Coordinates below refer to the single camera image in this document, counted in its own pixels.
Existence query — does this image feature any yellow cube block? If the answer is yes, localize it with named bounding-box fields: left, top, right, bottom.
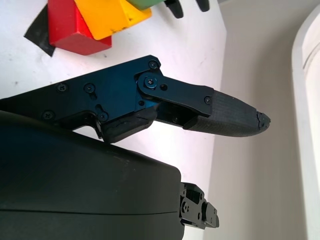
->
left=74, top=0, right=153, bottom=41

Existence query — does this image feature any black tape strip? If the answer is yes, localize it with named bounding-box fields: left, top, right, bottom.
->
left=24, top=4, right=56, bottom=58

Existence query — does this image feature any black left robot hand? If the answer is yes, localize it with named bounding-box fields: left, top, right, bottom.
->
left=164, top=0, right=211, bottom=20

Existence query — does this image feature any red cube block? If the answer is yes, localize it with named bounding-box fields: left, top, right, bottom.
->
left=48, top=0, right=113, bottom=56

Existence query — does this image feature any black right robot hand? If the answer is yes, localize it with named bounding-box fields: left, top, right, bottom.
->
left=0, top=54, right=272, bottom=240

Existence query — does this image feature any green cube block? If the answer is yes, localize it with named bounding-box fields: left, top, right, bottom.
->
left=128, top=0, right=167, bottom=11

